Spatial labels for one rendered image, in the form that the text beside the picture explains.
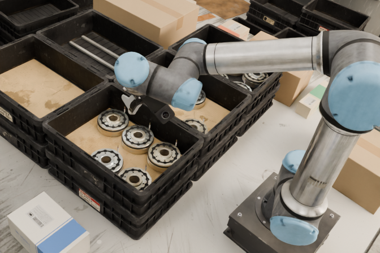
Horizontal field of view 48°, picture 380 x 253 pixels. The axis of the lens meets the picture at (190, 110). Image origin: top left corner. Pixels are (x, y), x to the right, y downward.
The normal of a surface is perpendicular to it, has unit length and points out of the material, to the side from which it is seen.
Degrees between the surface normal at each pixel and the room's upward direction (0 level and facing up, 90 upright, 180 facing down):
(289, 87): 90
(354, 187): 90
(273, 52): 54
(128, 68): 42
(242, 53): 50
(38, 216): 0
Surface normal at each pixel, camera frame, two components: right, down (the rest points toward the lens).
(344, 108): -0.26, 0.50
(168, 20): 0.15, -0.74
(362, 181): -0.65, 0.43
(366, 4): -0.41, 0.62
